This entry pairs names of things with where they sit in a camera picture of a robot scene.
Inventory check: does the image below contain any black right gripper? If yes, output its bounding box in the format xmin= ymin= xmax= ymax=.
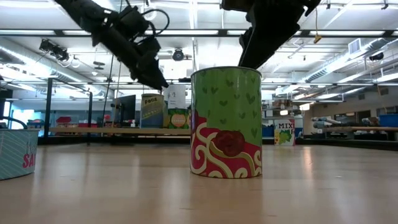
xmin=220 ymin=0 xmax=322 ymax=70

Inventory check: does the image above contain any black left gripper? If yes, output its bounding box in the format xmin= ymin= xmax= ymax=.
xmin=90 ymin=18 xmax=170 ymax=91

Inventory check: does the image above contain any cream blue peas can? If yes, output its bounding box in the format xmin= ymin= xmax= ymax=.
xmin=140 ymin=93 xmax=165 ymax=129

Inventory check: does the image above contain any green peaches can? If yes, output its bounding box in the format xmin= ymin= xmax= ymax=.
xmin=167 ymin=108 xmax=191 ymax=129

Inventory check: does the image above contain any green red spaghetti can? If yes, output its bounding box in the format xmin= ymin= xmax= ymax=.
xmin=190 ymin=66 xmax=263 ymax=180

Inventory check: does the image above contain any white mix box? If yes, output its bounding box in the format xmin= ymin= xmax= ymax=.
xmin=274 ymin=119 xmax=296 ymax=147

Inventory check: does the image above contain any teal striped salmon can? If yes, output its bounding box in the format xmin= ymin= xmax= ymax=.
xmin=0 ymin=129 xmax=39 ymax=181

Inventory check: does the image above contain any wooden shelf board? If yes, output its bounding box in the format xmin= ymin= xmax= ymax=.
xmin=49 ymin=126 xmax=192 ymax=136

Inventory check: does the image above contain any white cylindrical container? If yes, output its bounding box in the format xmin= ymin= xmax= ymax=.
xmin=167 ymin=83 xmax=187 ymax=110

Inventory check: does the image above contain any black framed light bar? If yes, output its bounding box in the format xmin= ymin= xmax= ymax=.
xmin=0 ymin=29 xmax=398 ymax=38

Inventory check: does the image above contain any black computer monitor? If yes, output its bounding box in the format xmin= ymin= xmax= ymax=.
xmin=111 ymin=94 xmax=137 ymax=128

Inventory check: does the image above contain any red storage box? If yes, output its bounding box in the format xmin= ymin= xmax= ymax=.
xmin=55 ymin=116 xmax=73 ymax=128

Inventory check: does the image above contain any black ceiling-mounted device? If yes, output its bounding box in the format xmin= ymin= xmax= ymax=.
xmin=368 ymin=52 xmax=386 ymax=62
xmin=39 ymin=39 xmax=71 ymax=62

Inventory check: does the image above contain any black tubular railing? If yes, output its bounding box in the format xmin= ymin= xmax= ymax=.
xmin=42 ymin=77 xmax=94 ymax=145

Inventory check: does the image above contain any grey pipe bundle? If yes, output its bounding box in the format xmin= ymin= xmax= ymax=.
xmin=312 ymin=116 xmax=339 ymax=130

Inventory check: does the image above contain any wooden background workbench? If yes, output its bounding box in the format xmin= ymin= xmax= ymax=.
xmin=323 ymin=126 xmax=398 ymax=133

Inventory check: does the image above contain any black curved tube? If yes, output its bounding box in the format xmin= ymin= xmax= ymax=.
xmin=0 ymin=114 xmax=29 ymax=131

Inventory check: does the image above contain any blue storage bin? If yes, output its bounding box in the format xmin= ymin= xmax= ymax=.
xmin=377 ymin=113 xmax=398 ymax=128

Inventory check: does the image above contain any round black ceiling camera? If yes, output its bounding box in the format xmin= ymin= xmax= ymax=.
xmin=172 ymin=48 xmax=185 ymax=62

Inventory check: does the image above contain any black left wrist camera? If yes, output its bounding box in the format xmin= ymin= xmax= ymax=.
xmin=117 ymin=5 xmax=150 ymax=35

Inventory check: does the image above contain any yellow hanging cord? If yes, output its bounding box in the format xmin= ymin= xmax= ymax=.
xmin=313 ymin=6 xmax=323 ymax=44

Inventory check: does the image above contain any silver ventilation duct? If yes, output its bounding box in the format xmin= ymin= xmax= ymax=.
xmin=0 ymin=37 xmax=83 ymax=83
xmin=304 ymin=37 xmax=398 ymax=84

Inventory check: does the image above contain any black aluminium table frame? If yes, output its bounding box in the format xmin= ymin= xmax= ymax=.
xmin=37 ymin=135 xmax=398 ymax=152

